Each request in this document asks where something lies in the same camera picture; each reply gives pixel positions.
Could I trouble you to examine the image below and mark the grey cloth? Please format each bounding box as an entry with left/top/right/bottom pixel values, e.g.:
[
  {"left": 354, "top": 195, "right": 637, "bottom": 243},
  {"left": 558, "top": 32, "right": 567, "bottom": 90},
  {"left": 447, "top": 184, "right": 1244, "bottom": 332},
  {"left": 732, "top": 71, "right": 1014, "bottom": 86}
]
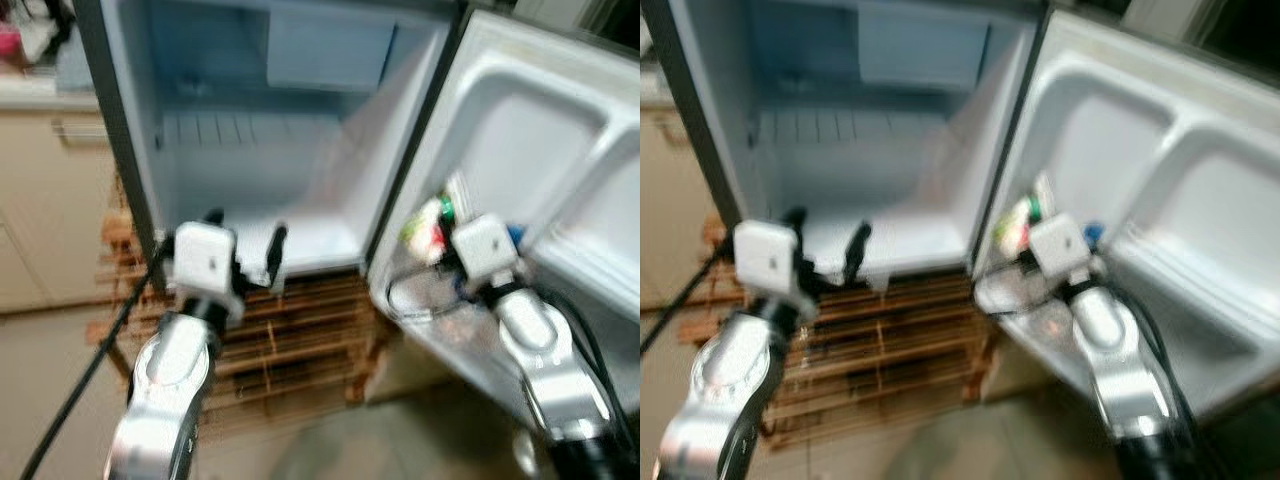
[{"left": 54, "top": 34, "right": 98, "bottom": 93}]

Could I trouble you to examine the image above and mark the cream kitchen cabinet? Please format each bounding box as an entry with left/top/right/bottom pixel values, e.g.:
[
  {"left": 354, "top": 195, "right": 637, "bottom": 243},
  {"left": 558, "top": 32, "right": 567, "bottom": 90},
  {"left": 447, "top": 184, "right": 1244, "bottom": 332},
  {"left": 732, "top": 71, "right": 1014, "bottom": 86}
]
[
  {"left": 640, "top": 95, "right": 713, "bottom": 306},
  {"left": 0, "top": 95, "right": 133, "bottom": 313}
]

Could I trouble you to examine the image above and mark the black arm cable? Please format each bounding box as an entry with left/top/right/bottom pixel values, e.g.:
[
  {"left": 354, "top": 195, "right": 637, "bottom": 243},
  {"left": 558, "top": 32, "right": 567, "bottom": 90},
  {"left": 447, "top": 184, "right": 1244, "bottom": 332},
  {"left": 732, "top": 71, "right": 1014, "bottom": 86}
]
[
  {"left": 640, "top": 244, "right": 737, "bottom": 353},
  {"left": 20, "top": 238, "right": 177, "bottom": 480},
  {"left": 974, "top": 268, "right": 1216, "bottom": 456},
  {"left": 384, "top": 268, "right": 639, "bottom": 456}
]

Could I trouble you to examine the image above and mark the pale blue freezer flap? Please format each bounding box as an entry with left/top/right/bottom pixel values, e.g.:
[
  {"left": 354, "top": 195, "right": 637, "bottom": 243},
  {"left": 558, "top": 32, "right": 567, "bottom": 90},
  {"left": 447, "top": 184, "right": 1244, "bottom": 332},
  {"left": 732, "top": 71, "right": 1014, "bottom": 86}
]
[
  {"left": 264, "top": 8, "right": 403, "bottom": 97},
  {"left": 857, "top": 4, "right": 993, "bottom": 93}
]

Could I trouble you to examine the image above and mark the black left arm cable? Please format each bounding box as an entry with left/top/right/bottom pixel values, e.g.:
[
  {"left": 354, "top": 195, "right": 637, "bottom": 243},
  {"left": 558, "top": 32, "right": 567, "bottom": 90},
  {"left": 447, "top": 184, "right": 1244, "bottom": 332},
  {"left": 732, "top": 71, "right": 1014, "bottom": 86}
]
[
  {"left": 20, "top": 238, "right": 177, "bottom": 480},
  {"left": 640, "top": 244, "right": 737, "bottom": 353}
]

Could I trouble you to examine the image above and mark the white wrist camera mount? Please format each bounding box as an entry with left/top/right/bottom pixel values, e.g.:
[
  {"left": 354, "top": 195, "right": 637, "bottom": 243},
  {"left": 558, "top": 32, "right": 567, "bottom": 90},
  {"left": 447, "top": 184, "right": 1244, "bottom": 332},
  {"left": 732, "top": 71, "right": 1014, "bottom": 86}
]
[
  {"left": 451, "top": 212, "right": 520, "bottom": 288},
  {"left": 732, "top": 219, "right": 807, "bottom": 319},
  {"left": 1027, "top": 212, "right": 1094, "bottom": 288},
  {"left": 171, "top": 221, "right": 247, "bottom": 322}
]

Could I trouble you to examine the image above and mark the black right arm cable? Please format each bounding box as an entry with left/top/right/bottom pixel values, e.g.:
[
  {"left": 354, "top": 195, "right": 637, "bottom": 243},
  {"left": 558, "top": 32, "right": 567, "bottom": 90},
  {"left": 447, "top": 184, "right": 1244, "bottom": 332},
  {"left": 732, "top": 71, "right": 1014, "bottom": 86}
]
[
  {"left": 974, "top": 268, "right": 1216, "bottom": 456},
  {"left": 384, "top": 268, "right": 639, "bottom": 456}
]

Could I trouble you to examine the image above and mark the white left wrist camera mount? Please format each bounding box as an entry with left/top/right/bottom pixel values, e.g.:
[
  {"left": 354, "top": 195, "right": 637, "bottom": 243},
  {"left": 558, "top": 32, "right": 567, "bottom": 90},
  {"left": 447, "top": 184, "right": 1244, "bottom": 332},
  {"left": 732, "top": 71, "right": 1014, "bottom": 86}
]
[
  {"left": 171, "top": 221, "right": 247, "bottom": 322},
  {"left": 732, "top": 219, "right": 807, "bottom": 319}
]

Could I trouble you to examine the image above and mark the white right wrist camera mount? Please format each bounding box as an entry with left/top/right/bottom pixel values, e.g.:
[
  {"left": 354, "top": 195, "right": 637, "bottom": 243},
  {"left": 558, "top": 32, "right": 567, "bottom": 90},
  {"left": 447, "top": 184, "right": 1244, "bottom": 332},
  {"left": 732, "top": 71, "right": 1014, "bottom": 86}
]
[
  {"left": 1027, "top": 212, "right": 1094, "bottom": 288},
  {"left": 451, "top": 212, "right": 520, "bottom": 288}
]

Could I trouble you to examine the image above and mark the white red green food packet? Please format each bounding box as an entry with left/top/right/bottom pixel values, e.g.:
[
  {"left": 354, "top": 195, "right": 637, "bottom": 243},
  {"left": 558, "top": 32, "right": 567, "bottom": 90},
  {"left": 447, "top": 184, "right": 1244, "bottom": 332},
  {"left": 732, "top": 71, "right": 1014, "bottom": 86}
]
[
  {"left": 398, "top": 194, "right": 458, "bottom": 267},
  {"left": 992, "top": 194, "right": 1043, "bottom": 258}
]

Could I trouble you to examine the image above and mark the wooden slatted pallet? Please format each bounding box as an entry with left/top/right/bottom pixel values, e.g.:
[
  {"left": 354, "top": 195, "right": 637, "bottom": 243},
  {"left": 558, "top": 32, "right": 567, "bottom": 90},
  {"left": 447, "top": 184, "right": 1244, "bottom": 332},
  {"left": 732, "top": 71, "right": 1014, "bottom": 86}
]
[
  {"left": 688, "top": 212, "right": 1003, "bottom": 453},
  {"left": 94, "top": 178, "right": 389, "bottom": 423}
]

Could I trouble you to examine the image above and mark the metal cabinet handle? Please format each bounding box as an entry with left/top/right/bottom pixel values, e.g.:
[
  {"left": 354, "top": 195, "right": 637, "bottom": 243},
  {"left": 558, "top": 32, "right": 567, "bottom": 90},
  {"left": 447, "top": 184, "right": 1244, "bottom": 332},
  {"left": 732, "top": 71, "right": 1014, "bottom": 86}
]
[{"left": 49, "top": 118, "right": 110, "bottom": 143}]

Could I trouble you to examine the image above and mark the pink cup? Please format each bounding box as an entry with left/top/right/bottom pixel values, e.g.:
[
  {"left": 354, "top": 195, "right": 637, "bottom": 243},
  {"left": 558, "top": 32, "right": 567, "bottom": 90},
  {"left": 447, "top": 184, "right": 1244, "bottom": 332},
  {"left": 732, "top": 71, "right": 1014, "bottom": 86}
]
[{"left": 0, "top": 24, "right": 32, "bottom": 68}]

